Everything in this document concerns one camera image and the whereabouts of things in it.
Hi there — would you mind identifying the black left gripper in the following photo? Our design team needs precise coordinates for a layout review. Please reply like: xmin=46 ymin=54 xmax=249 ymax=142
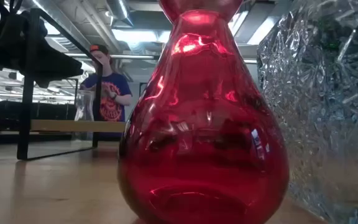
xmin=0 ymin=11 xmax=84 ymax=89

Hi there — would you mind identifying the red glass bulb vase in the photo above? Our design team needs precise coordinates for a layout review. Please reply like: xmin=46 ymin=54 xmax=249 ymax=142
xmin=116 ymin=0 xmax=291 ymax=224

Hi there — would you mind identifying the large clear star-cut vase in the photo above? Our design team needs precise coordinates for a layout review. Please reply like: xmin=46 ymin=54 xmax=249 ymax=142
xmin=255 ymin=0 xmax=358 ymax=224

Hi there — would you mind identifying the black background cabinet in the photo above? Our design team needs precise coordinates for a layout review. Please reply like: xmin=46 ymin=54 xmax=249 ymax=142
xmin=0 ymin=101 xmax=78 ymax=131

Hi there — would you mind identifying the clear glass carafe vase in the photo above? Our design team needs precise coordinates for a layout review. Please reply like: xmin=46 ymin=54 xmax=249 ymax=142
xmin=74 ymin=89 xmax=96 ymax=123

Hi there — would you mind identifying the person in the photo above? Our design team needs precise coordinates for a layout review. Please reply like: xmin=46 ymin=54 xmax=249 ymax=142
xmin=79 ymin=44 xmax=134 ymax=141

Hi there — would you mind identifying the silver ventilation duct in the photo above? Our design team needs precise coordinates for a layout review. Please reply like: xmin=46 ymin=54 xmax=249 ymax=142
xmin=106 ymin=0 xmax=135 ymax=28

